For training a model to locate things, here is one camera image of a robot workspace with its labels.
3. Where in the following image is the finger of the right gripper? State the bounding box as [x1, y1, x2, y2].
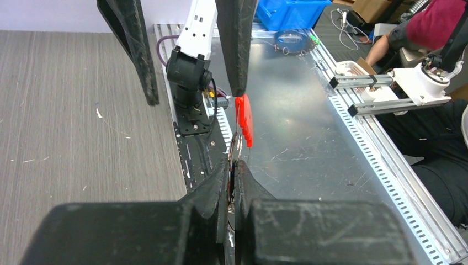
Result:
[215, 0, 258, 97]
[97, 0, 159, 106]

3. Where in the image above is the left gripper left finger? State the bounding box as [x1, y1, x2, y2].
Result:
[177, 158, 230, 264]

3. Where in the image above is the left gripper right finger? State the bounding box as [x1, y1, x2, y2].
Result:
[233, 161, 275, 264]

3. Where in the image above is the metal keyring holder red handle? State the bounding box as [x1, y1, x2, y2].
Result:
[228, 93, 254, 203]

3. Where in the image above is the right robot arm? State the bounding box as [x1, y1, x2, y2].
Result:
[97, 1, 258, 136]

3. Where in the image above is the blue plastic bin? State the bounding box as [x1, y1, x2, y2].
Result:
[256, 0, 332, 31]

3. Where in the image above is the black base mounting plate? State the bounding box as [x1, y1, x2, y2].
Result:
[173, 121, 229, 192]

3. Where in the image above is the person in red shirt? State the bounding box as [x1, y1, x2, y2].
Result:
[365, 1, 467, 227]

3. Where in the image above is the blue ring tool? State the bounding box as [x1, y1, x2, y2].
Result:
[274, 30, 321, 56]

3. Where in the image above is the white slotted cable duct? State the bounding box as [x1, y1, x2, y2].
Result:
[203, 93, 233, 152]

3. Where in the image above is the white cable on floor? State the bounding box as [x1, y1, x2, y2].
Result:
[330, 8, 371, 52]

